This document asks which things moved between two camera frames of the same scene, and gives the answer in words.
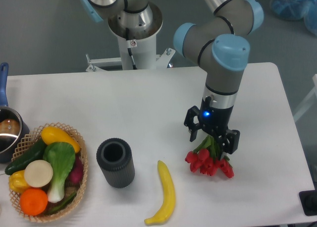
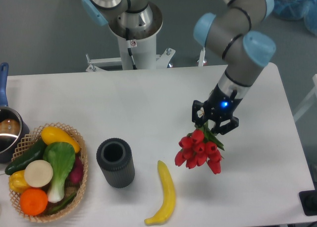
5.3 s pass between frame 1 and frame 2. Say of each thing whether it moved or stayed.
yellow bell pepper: stayed
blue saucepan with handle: stayed
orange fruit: stayed
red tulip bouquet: moved
